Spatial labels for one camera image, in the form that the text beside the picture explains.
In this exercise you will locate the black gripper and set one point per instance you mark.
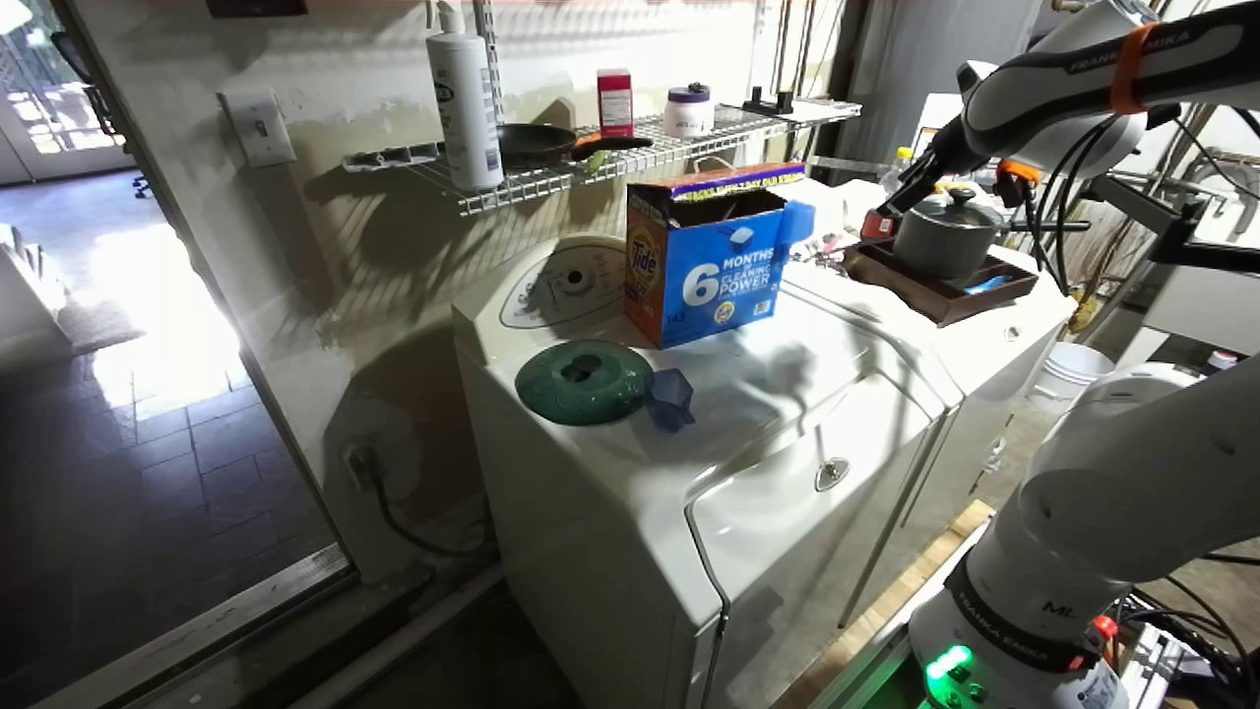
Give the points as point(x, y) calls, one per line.
point(950, 152)

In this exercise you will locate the small dark spice jar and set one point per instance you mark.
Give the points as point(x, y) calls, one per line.
point(877, 225)

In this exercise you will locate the red pink carton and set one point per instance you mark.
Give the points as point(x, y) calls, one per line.
point(616, 105)

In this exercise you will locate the green round lid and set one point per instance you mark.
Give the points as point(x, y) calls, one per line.
point(583, 379)

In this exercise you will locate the black stand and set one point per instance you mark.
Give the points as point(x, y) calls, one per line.
point(1182, 236)

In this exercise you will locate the white washing machine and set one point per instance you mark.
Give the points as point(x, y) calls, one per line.
point(733, 525)

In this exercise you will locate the white wall switch plate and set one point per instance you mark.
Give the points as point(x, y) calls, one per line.
point(262, 130)

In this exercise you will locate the blue cardboard detergent box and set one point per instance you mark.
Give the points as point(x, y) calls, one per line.
point(709, 275)

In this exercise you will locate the translucent blue measuring cup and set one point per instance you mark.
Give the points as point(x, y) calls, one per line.
point(673, 397)

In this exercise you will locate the white jar purple lid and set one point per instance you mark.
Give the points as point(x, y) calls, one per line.
point(692, 114)

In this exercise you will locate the green orange item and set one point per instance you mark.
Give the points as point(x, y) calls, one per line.
point(597, 157)

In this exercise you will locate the black frying pan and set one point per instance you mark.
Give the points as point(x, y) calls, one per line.
point(539, 141)

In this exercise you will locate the tall white bottle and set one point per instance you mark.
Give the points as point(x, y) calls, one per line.
point(467, 105)

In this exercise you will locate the white dryer machine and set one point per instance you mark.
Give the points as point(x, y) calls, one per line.
point(969, 369)

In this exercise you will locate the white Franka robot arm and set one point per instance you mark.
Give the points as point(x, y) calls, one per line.
point(1154, 487)

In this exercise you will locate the white bucket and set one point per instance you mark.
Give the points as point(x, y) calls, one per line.
point(1070, 369)

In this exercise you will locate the wooden plank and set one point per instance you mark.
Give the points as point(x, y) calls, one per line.
point(892, 596)

